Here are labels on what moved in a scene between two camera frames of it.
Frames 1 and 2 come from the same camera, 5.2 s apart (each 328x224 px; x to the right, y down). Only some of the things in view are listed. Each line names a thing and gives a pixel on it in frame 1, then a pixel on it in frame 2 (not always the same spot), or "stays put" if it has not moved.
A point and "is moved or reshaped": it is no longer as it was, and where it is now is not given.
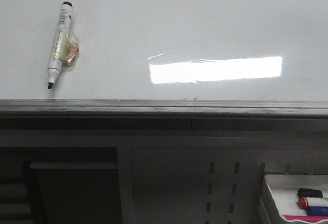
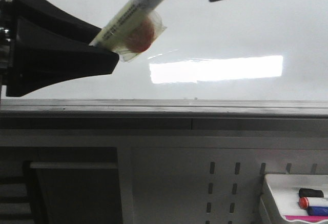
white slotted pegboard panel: (208, 183) stays put
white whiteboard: (167, 39) stays put
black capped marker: (308, 192) stays put
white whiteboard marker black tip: (66, 47) is moved or reshaped
